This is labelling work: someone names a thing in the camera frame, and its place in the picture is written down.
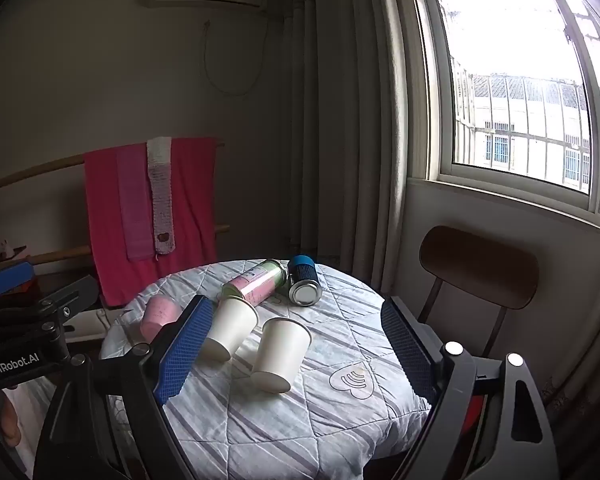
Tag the white paper cup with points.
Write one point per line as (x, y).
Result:
(280, 355)
(232, 330)

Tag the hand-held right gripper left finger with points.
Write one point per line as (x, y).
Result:
(180, 355)

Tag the white and pink knitted scarf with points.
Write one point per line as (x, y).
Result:
(161, 195)

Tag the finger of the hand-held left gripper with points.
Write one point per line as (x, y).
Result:
(75, 297)
(10, 278)

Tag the brown wooden chair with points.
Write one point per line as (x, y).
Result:
(480, 265)

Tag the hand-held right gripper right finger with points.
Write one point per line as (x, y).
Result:
(407, 355)

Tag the magenta towel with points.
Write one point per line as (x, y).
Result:
(190, 200)

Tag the white framed window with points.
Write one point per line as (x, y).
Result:
(520, 60)

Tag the grey curtain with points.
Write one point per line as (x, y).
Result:
(345, 110)

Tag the person's left hand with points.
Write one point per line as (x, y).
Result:
(11, 422)

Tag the wooden towel rail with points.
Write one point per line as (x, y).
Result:
(30, 172)

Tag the light pink towel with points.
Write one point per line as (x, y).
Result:
(135, 210)

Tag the metal can with blue cap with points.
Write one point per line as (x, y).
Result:
(305, 292)

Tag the light blue quilted tablecloth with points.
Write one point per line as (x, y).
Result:
(330, 435)

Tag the small white figurine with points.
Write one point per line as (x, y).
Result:
(3, 248)

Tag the pink and green can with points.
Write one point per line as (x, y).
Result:
(255, 285)

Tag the pink cup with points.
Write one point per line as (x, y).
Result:
(157, 315)

